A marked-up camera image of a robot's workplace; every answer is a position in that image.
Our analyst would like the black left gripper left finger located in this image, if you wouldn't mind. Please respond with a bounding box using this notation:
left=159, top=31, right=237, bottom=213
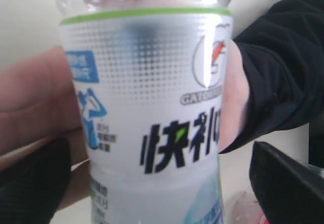
left=1, top=138, right=71, bottom=223

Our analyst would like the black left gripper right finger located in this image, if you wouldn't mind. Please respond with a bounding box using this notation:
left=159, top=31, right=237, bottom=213
left=249, top=141, right=323, bottom=223

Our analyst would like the pink peach label bottle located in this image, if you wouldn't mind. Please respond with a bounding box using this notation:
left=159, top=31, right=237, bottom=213
left=230, top=192, right=269, bottom=224

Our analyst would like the green label clear bottle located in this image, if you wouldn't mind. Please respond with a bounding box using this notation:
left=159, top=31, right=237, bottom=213
left=56, top=0, right=233, bottom=223

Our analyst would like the person's open bare hand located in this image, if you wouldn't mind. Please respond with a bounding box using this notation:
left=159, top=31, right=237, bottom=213
left=1, top=49, right=94, bottom=209

